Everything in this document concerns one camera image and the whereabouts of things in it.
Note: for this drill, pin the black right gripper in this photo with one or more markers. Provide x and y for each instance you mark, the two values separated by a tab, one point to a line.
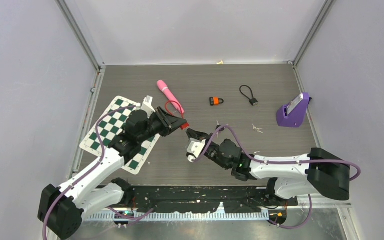
199	135

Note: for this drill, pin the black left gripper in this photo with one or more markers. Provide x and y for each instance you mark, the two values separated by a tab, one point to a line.
168	122

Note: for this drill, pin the orange black padlock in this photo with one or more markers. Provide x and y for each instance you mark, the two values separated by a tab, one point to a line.
214	101

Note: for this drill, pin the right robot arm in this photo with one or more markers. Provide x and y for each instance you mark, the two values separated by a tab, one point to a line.
317	172

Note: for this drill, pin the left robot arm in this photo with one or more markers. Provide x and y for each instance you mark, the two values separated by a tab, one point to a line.
63	208

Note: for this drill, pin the black headed keys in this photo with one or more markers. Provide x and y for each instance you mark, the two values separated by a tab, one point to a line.
219	127

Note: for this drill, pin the pink toy microphone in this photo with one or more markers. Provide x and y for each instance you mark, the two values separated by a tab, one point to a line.
162	86

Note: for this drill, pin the green white chessboard mat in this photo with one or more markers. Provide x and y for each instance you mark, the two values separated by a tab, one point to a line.
110	126

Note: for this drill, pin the small silver keys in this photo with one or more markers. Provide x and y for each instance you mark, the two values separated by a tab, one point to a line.
257	129

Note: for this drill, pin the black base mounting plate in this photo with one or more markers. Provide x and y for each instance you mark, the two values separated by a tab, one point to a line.
205	199

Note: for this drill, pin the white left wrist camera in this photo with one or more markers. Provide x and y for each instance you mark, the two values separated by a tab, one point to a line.
147	105

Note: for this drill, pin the black cable padlock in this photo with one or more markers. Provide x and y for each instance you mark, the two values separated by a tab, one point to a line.
251	99

